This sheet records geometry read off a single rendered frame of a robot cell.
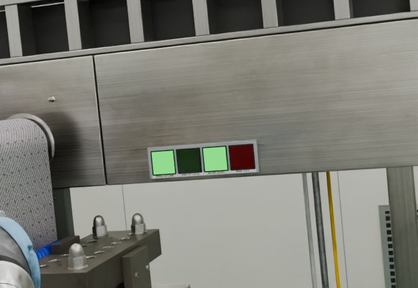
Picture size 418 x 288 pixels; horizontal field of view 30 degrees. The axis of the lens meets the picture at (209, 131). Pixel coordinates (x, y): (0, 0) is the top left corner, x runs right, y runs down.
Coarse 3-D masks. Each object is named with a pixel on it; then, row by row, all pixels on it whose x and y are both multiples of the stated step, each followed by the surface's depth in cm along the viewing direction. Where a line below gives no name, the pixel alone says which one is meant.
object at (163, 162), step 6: (156, 156) 173; (162, 156) 173; (168, 156) 173; (156, 162) 174; (162, 162) 173; (168, 162) 173; (156, 168) 174; (162, 168) 173; (168, 168) 173; (174, 168) 173
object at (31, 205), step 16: (0, 176) 152; (16, 176) 158; (32, 176) 164; (48, 176) 171; (0, 192) 152; (16, 192) 158; (32, 192) 164; (48, 192) 170; (0, 208) 151; (16, 208) 157; (32, 208) 163; (48, 208) 170; (32, 224) 163; (48, 224) 169; (32, 240) 162; (48, 240) 169
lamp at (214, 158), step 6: (204, 150) 170; (210, 150) 170; (216, 150) 170; (222, 150) 169; (204, 156) 170; (210, 156) 170; (216, 156) 170; (222, 156) 169; (210, 162) 170; (216, 162) 170; (222, 162) 169; (210, 168) 170; (216, 168) 170; (222, 168) 170
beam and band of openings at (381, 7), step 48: (0, 0) 182; (48, 0) 180; (96, 0) 184; (144, 0) 176; (192, 0) 170; (240, 0) 174; (288, 0) 171; (336, 0) 162; (384, 0) 166; (0, 48) 191; (48, 48) 188; (96, 48) 177; (144, 48) 174
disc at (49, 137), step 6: (18, 114) 174; (24, 114) 174; (30, 114) 173; (30, 120) 173; (36, 120) 173; (42, 126) 173; (48, 132) 173; (48, 138) 173; (48, 144) 173; (54, 144) 173; (48, 150) 173; (54, 150) 173
